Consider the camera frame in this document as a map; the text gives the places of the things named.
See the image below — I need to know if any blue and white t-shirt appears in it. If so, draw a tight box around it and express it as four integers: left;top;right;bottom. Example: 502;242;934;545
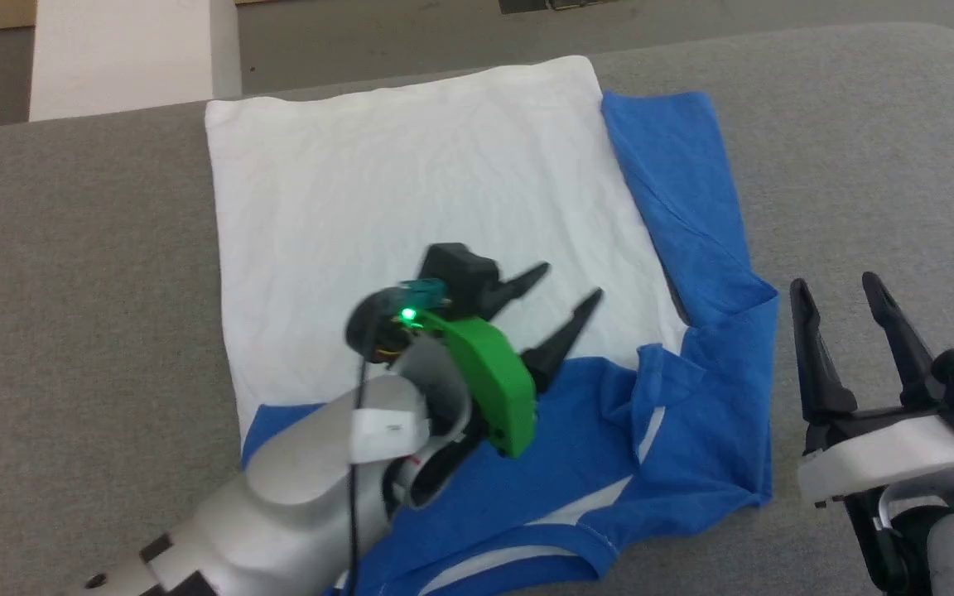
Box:
205;55;781;596

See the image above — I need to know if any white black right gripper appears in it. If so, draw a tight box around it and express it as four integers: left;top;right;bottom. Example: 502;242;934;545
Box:
789;271;954;508

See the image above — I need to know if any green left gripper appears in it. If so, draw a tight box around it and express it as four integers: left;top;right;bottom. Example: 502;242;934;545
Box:
431;262;605;461

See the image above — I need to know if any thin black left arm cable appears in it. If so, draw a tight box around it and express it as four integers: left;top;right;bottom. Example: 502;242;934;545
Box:
343;315;378;596

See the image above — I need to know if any white box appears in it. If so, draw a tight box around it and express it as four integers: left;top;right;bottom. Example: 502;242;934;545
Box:
29;0;243;123

